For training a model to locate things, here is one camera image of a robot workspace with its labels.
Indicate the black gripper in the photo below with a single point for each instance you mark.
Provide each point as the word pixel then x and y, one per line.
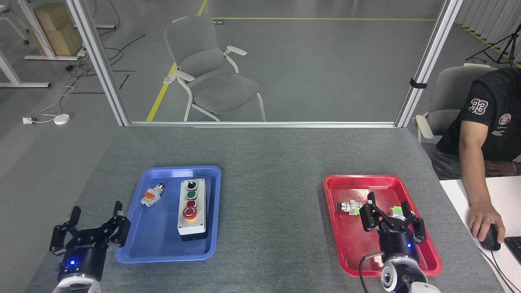
pixel 83 256
pixel 399 242

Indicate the grey control box with buttons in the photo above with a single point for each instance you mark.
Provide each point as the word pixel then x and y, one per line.
pixel 191 224

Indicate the person's left forearm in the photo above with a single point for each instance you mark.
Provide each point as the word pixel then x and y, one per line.
pixel 500 168

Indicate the person's right forearm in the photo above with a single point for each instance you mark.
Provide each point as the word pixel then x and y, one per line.
pixel 475 183

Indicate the black push button green block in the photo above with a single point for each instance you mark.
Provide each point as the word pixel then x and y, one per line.
pixel 349 207

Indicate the red push button orange block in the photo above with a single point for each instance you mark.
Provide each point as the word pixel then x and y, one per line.
pixel 151 196

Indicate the brown cardboard box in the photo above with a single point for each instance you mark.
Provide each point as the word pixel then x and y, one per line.
pixel 57 28

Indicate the person's right hand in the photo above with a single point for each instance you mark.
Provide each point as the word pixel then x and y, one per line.
pixel 484 219

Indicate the red plastic tray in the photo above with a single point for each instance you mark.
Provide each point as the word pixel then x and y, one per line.
pixel 354 244

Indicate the white desk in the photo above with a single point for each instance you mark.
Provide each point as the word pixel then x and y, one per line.
pixel 460 195

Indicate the blue plastic tray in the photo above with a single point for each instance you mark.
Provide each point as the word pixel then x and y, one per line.
pixel 163 244

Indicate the black computer mouse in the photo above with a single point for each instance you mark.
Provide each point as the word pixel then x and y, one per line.
pixel 490 242

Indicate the white round floor device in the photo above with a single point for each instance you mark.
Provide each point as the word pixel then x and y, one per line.
pixel 62 119

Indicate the black keyboard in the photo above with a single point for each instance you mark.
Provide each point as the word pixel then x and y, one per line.
pixel 515 248

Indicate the white floor socket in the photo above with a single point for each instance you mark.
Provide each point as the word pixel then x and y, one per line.
pixel 27 120

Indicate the grey office chair of person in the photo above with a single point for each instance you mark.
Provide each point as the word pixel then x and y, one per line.
pixel 447 97

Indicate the person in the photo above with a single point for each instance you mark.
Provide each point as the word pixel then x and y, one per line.
pixel 496 122

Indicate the grey chair with white armrests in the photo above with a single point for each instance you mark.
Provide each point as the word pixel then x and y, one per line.
pixel 220 89

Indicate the black tripod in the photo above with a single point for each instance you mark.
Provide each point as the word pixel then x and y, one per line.
pixel 508 44

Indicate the silver aluminium post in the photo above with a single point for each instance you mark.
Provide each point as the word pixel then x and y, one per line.
pixel 427 61
pixel 101 69

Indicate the silver aluminium rail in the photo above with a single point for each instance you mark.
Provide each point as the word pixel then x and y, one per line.
pixel 260 124

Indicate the white desk leg frame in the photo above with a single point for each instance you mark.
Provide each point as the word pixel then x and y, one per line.
pixel 12 75
pixel 36 28

